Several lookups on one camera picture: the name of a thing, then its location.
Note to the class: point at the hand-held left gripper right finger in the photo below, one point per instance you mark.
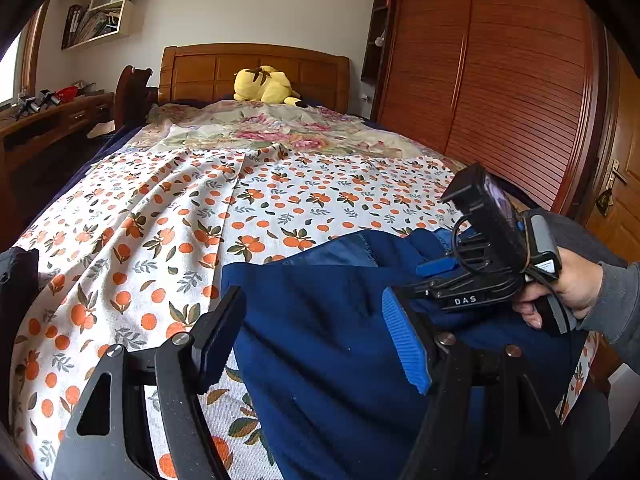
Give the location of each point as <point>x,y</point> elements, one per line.
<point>407,345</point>

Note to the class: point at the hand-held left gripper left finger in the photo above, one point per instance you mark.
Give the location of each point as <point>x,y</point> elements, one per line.
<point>220,340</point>

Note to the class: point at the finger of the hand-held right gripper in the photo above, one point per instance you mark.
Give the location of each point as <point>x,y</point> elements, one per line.
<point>435,267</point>
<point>415,292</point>

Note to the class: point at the blue suit jacket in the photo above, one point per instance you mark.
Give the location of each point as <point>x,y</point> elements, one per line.
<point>325,335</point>

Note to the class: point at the person's right forearm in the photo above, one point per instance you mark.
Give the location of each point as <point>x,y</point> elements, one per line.
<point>620,305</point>

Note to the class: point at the person's right hand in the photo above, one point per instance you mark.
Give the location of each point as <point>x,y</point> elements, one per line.
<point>580,285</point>

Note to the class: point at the person's grey clothing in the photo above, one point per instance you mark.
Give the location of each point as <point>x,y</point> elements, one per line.
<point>590,235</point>

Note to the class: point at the orange print bed sheet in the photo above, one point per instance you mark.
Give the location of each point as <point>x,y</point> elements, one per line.
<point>150,220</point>

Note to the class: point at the wooden wardrobe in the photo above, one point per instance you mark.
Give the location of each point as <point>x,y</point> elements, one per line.
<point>500,85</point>

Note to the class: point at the wooden door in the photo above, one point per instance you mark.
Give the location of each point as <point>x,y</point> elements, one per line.
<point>625,135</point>

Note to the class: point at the black garment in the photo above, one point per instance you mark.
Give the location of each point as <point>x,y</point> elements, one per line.
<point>17,310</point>

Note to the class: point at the pink floral blanket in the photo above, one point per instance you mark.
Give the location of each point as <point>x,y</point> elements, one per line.
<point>280,130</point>

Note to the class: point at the small white round object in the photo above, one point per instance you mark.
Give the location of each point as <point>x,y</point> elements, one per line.
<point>380,37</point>

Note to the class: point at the white paper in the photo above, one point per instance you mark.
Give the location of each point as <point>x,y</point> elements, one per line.
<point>102,130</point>

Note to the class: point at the yellow plush toy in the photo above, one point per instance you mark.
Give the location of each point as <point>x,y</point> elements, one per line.
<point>260,85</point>

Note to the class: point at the wooden chair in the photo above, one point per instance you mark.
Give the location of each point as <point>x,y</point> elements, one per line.
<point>127,95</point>

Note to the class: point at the wooden desk cabinet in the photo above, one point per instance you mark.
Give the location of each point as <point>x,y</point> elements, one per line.
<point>50,130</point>

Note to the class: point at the wooden headboard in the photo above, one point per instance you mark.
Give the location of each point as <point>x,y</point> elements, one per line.
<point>200,70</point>

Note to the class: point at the red container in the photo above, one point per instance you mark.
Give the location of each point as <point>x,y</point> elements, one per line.
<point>66,93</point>

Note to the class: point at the black metal tools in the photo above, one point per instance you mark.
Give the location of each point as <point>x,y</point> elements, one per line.
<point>35,102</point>

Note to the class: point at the window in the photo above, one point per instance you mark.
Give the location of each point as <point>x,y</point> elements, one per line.
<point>10,75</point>

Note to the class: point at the wall shelf with books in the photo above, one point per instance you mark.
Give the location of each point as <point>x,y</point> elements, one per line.
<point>130,20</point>

